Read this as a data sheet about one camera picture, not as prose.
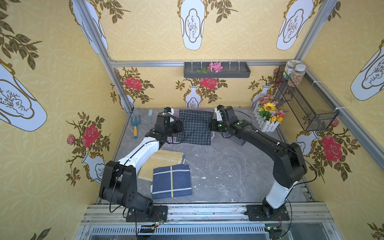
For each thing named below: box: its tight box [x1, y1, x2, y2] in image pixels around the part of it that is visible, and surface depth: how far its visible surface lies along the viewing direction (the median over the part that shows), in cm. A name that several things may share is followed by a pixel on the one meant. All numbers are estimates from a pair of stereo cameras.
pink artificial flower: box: [207, 61, 223, 73], surface depth 90 cm
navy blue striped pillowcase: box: [152, 164, 193, 200], surface depth 85 cm
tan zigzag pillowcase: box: [137, 149, 184, 182], surface depth 92 cm
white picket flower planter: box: [253, 94, 285, 133], surface depth 100 cm
